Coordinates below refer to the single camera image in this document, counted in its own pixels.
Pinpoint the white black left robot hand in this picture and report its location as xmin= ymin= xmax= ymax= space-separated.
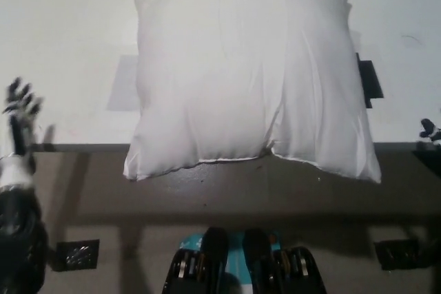
xmin=0 ymin=78 xmax=56 ymax=190

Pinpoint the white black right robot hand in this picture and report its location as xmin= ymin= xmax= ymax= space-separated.
xmin=417 ymin=118 xmax=441 ymax=143

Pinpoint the white square pillow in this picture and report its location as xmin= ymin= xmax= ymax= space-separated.
xmin=122 ymin=0 xmax=382 ymax=184

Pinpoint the black flat rectangular piece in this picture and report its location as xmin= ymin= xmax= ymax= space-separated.
xmin=354 ymin=52 xmax=384 ymax=109

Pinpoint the dark thread strand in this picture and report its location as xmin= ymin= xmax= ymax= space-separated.
xmin=400 ymin=34 xmax=422 ymax=46

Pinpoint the black table foot plate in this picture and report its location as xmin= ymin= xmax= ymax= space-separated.
xmin=374 ymin=238 xmax=432 ymax=271
xmin=54 ymin=238 xmax=101 ymax=271

